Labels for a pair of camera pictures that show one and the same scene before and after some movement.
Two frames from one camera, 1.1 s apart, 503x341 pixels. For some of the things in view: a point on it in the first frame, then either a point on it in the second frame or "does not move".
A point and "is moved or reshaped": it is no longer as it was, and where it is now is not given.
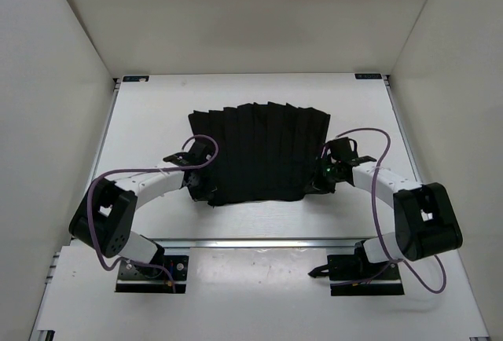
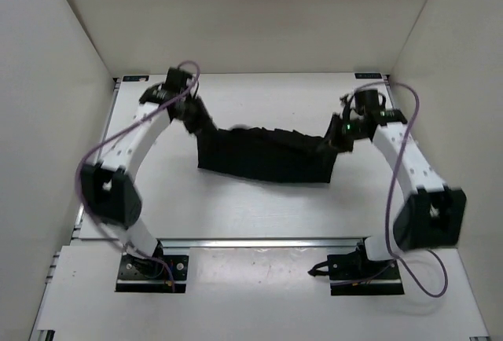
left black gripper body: x=201 y=187 -> x=196 y=115
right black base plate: x=350 y=267 does not move
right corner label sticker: x=368 y=76 does not move
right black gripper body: x=326 y=177 -> x=344 y=132
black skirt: x=266 y=152 is moved or reshaped
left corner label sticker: x=135 y=78 does not move
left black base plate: x=151 y=279 does not move
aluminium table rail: x=260 y=242 does not move
